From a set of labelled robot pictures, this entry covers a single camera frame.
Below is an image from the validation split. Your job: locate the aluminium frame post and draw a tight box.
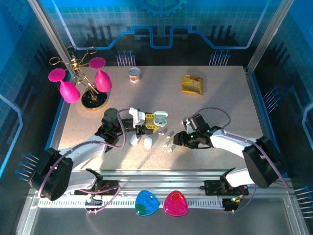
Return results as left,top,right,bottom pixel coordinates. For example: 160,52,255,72
245,0,296,73
26,0,74,76

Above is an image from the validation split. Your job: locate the black electronics board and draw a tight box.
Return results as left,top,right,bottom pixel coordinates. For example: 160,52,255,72
223,194,242,212
84,195,103,213

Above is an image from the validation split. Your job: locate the white slotted cable duct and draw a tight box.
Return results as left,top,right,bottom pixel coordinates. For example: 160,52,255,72
38,197,227,209

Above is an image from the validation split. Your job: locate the pink wine glass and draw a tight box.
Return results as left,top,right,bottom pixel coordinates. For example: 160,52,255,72
48,68,81,104
88,56,113,93

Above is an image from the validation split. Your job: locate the blue triangular container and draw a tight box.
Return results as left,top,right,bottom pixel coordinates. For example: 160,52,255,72
134,189,159,217

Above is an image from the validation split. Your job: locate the small tin can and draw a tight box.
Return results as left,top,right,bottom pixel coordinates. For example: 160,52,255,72
129,68,142,84

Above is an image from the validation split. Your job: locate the aluminium mounting rail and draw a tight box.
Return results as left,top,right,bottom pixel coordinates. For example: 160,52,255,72
26,168,294,196

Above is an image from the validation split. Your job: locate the gold wire glass rack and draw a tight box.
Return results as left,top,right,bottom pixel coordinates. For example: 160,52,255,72
48,45,109,110

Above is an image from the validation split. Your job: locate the pink translucent triangular button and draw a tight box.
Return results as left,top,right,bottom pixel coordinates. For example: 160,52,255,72
163,190,189,217

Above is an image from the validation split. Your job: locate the white earbud charging case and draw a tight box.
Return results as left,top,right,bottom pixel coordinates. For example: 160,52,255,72
153,111,169,127

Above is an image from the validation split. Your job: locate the yellow snack packet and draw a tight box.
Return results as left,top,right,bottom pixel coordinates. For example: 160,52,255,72
181,74,205,96

